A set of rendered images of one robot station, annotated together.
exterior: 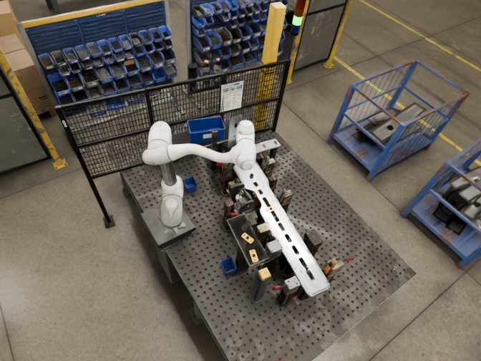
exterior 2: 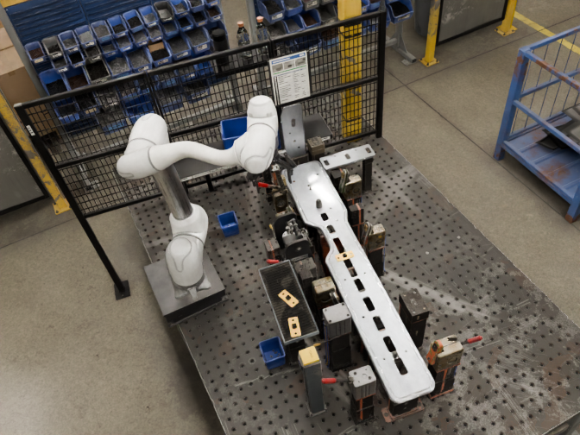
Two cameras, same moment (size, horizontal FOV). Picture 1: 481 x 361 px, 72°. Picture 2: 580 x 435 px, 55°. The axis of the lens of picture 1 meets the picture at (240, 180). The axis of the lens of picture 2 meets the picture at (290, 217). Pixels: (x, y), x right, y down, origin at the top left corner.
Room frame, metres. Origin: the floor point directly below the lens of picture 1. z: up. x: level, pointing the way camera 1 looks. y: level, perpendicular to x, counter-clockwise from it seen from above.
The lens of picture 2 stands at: (-0.08, -0.55, 3.01)
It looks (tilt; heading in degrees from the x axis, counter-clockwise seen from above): 48 degrees down; 19
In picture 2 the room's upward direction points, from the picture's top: 8 degrees counter-clockwise
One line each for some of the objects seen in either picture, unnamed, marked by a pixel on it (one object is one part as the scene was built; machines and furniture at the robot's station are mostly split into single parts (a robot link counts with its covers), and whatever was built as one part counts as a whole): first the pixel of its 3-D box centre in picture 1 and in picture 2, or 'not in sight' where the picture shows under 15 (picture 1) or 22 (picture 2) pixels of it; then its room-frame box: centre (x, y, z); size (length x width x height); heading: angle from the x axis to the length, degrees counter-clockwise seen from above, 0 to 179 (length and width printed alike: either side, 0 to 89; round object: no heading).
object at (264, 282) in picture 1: (260, 286); (312, 383); (0.85, -0.23, 0.92); 0.08 x 0.08 x 0.44; 31
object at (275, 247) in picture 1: (270, 258); (337, 338); (1.07, -0.29, 0.90); 0.13 x 0.10 x 0.41; 121
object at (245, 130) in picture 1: (245, 134); (261, 119); (1.39, 0.01, 1.80); 0.13 x 0.11 x 0.16; 9
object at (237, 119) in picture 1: (235, 131); (293, 132); (2.07, 0.10, 1.17); 0.12 x 0.01 x 0.34; 121
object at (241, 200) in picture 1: (240, 210); (296, 261); (1.42, -0.04, 0.94); 0.18 x 0.13 x 0.49; 31
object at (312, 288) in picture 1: (273, 210); (348, 259); (1.43, -0.28, 1.00); 1.38 x 0.22 x 0.02; 31
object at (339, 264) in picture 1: (328, 273); (442, 366); (1.03, -0.72, 0.88); 0.15 x 0.11 x 0.36; 121
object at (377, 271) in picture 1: (245, 203); (318, 254); (1.68, -0.07, 0.68); 2.56 x 1.61 x 0.04; 40
